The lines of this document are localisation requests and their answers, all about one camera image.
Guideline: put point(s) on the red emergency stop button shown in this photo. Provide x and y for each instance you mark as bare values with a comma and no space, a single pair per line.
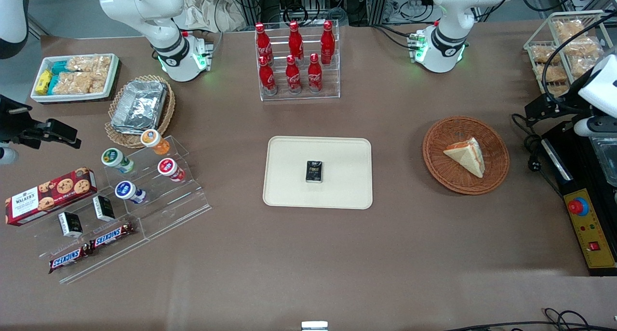
578,206

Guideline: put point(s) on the red Walkers cookie box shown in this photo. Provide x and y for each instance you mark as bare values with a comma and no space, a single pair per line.
48,196

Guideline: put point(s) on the red Coca-Cola bottle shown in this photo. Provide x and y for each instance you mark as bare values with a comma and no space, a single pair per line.
263,42
293,75
315,74
267,78
328,42
295,39

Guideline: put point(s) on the teal snack packet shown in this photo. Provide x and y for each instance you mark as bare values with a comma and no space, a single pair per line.
53,83
60,67

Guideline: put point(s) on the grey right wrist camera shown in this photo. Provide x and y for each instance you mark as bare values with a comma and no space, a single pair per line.
6,156

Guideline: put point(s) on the brown wicker basket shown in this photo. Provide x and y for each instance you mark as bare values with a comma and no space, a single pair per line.
438,157

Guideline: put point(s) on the black and yellow control box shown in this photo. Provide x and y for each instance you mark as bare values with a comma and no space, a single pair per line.
597,234

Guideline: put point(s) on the white rectangular snack bin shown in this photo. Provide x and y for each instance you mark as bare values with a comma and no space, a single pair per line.
38,98

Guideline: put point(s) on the clear acrylic bottle rack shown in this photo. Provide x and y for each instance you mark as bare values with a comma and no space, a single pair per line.
299,96

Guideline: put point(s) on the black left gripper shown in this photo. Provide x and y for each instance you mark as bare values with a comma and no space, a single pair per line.
565,100

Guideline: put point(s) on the stack of foil trays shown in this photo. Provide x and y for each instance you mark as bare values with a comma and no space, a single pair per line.
140,107

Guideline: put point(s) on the red gum jar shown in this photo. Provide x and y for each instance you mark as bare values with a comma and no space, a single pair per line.
167,167

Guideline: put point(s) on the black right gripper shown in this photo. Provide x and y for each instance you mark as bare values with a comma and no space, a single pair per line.
10,124

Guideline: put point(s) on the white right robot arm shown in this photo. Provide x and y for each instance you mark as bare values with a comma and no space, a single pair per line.
144,8

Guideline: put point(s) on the green gum jar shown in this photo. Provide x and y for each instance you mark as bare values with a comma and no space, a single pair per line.
113,157

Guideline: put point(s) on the clear acrylic stepped stand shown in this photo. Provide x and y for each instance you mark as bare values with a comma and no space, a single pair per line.
168,210

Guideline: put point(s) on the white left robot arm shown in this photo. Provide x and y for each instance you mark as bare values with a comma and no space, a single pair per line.
453,13

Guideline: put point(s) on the cream plastic tray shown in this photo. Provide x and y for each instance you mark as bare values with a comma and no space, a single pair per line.
289,177

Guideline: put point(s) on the triangular wrapped sandwich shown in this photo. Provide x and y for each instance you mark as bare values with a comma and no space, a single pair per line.
467,156

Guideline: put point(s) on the clear rice cracker pack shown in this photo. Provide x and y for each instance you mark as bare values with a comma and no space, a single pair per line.
99,80
89,63
70,83

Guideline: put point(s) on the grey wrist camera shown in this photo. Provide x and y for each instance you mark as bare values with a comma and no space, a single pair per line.
6,156
597,127

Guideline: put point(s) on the tan wicker basket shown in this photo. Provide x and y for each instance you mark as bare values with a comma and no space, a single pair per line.
118,138

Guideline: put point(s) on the orange yogurt cup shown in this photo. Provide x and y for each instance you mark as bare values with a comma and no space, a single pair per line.
152,138

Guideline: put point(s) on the yellow snack packet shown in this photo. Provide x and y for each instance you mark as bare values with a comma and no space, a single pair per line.
43,82

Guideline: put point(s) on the clear pastry pack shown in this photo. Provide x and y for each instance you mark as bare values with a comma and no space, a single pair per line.
542,54
569,30
581,66
583,46
551,73

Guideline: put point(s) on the Snickers chocolate bar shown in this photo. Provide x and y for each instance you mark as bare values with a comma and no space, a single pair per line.
70,258
112,235

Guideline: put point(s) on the clear plastic container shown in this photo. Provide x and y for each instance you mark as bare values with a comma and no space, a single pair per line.
606,160

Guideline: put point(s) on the blue gum jar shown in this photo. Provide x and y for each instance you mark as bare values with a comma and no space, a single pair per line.
125,190

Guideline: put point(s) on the beige cloth bag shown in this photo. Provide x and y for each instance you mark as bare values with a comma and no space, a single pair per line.
202,10

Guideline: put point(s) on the small black gum box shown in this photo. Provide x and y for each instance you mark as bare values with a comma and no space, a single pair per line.
314,172
103,208
71,224

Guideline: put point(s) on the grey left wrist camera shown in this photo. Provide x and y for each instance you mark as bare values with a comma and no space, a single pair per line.
597,127

